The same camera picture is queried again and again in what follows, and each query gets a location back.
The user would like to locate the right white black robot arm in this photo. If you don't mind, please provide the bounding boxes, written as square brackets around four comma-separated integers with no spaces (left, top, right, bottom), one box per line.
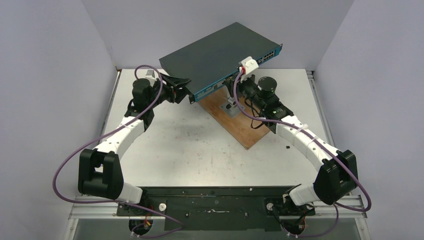
[224,75,360,214]

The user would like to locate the teal grey network switch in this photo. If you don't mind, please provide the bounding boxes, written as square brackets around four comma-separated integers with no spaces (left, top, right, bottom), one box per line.
[159,22,282,103]

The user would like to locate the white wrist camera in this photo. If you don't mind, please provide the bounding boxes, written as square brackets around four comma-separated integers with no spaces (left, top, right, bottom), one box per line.
[238,56,259,83]
[145,69,157,82]

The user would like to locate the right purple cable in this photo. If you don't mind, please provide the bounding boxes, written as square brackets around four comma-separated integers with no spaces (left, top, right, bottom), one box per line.
[232,71,373,239]

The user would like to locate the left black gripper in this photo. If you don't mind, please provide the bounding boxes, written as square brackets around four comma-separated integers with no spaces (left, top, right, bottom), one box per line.
[147,74,192,109]

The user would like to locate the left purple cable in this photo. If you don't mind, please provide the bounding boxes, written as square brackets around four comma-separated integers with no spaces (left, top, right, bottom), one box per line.
[52,64,185,239]

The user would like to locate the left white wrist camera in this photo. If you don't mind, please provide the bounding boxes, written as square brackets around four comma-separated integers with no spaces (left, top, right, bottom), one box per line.
[145,69,157,82]

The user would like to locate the wooden base board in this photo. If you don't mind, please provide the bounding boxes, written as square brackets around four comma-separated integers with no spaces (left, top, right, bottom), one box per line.
[198,88,270,150]

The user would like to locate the aluminium frame rail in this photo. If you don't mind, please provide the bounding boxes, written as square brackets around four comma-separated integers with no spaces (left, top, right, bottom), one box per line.
[68,195,368,220]

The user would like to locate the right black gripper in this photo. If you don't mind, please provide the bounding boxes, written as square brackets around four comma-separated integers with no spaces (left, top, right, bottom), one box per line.
[224,71,265,111]

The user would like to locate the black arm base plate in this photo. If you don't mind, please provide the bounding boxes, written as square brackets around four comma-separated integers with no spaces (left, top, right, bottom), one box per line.
[116,186,324,232]

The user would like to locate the purple cable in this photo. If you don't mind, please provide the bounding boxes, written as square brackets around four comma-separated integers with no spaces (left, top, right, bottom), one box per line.
[232,71,373,239]
[52,64,185,239]

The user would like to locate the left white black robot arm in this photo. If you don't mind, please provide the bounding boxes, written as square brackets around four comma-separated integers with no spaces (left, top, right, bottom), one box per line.
[77,73,191,216]

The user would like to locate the metal switch mounting stand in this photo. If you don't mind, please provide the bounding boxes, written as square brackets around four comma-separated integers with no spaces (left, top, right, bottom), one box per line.
[219,86,241,119]

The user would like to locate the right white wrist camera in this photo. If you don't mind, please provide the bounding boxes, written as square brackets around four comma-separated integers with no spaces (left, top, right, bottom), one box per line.
[238,56,259,83]

